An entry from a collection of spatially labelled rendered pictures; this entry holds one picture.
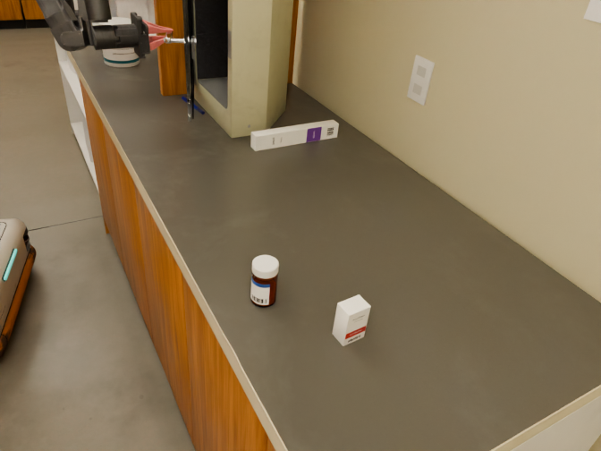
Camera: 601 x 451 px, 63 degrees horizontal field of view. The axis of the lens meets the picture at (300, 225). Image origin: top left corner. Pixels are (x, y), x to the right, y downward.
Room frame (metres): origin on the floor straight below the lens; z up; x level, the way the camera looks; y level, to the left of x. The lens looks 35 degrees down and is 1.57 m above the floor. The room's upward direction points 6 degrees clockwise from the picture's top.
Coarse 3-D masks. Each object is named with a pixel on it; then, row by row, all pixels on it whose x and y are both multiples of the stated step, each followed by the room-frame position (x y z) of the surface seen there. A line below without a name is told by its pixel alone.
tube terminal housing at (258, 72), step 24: (240, 0) 1.31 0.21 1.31; (264, 0) 1.35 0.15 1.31; (288, 0) 1.50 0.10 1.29; (240, 24) 1.31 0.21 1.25; (264, 24) 1.35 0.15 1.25; (288, 24) 1.52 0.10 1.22; (240, 48) 1.31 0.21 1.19; (264, 48) 1.35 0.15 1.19; (288, 48) 1.53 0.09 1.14; (240, 72) 1.31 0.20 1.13; (264, 72) 1.35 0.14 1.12; (240, 96) 1.31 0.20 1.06; (264, 96) 1.35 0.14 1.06; (216, 120) 1.40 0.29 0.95; (240, 120) 1.31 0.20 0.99; (264, 120) 1.35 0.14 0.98
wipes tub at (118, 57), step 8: (104, 24) 1.80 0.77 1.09; (112, 24) 1.80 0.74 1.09; (120, 48) 1.79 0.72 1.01; (128, 48) 1.81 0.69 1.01; (104, 56) 1.81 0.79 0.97; (112, 56) 1.79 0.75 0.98; (120, 56) 1.79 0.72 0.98; (128, 56) 1.81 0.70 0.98; (136, 56) 1.84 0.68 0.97; (112, 64) 1.79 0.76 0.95; (120, 64) 1.79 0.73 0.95; (128, 64) 1.81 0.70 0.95; (136, 64) 1.84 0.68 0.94
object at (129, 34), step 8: (136, 16) 1.29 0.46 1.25; (120, 24) 1.28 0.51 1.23; (128, 24) 1.29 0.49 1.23; (136, 24) 1.29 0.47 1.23; (120, 32) 1.26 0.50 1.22; (128, 32) 1.27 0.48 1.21; (136, 32) 1.28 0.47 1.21; (120, 40) 1.26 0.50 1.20; (128, 40) 1.27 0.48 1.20; (136, 40) 1.28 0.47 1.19; (136, 48) 1.31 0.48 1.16; (144, 56) 1.28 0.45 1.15
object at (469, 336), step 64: (128, 128) 1.29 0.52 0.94; (192, 128) 1.34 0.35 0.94; (192, 192) 0.99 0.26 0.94; (256, 192) 1.02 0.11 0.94; (320, 192) 1.05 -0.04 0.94; (384, 192) 1.08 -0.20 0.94; (192, 256) 0.75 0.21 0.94; (256, 256) 0.77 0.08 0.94; (320, 256) 0.80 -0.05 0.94; (384, 256) 0.82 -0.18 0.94; (448, 256) 0.84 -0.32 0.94; (512, 256) 0.87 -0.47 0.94; (256, 320) 0.60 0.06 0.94; (320, 320) 0.62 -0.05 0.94; (384, 320) 0.63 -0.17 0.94; (448, 320) 0.65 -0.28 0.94; (512, 320) 0.67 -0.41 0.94; (576, 320) 0.68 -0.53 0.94; (256, 384) 0.47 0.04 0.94; (320, 384) 0.48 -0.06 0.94; (384, 384) 0.49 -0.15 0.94; (448, 384) 0.51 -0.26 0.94; (512, 384) 0.52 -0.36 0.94; (576, 384) 0.53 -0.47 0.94; (320, 448) 0.38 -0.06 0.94; (384, 448) 0.39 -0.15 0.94; (448, 448) 0.40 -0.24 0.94; (512, 448) 0.43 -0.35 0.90
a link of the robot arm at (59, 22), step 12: (36, 0) 1.24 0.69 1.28; (48, 0) 1.24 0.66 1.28; (60, 0) 1.25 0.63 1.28; (48, 12) 1.23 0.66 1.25; (60, 12) 1.23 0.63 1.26; (72, 12) 1.28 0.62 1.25; (48, 24) 1.22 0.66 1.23; (60, 24) 1.22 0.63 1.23; (72, 24) 1.23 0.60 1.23; (72, 48) 1.21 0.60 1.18
